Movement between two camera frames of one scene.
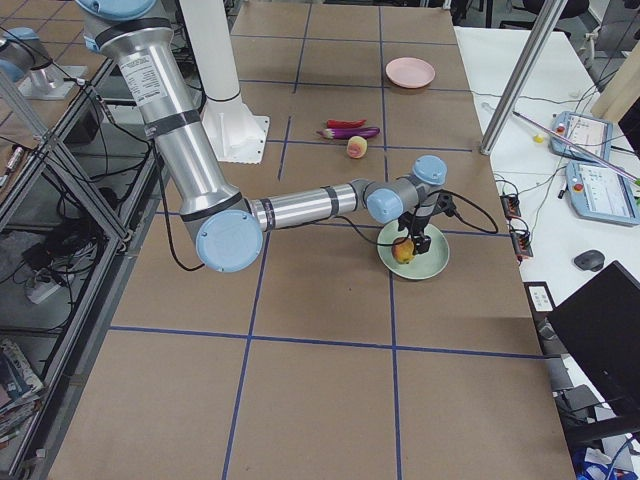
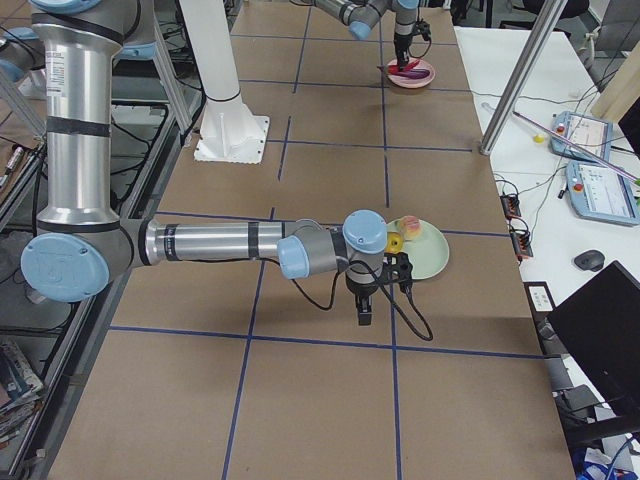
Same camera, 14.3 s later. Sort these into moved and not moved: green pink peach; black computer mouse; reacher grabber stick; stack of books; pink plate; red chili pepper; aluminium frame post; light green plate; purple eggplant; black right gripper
Moved: green pink peach; purple eggplant; red chili pepper; black right gripper
Not moved: light green plate; aluminium frame post; pink plate; reacher grabber stick; black computer mouse; stack of books
